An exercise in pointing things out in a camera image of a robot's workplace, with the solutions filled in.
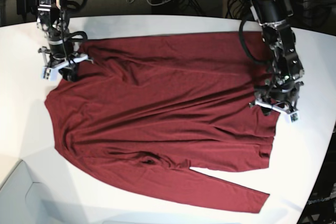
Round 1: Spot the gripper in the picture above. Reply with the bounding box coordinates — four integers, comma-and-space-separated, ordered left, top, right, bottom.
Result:
253, 73, 306, 117
47, 32, 89, 83

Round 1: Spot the dark red long-sleeve t-shirt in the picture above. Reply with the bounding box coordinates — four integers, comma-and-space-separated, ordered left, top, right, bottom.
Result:
45, 32, 278, 213

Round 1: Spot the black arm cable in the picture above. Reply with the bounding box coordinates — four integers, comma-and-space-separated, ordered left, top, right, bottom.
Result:
238, 19, 274, 66

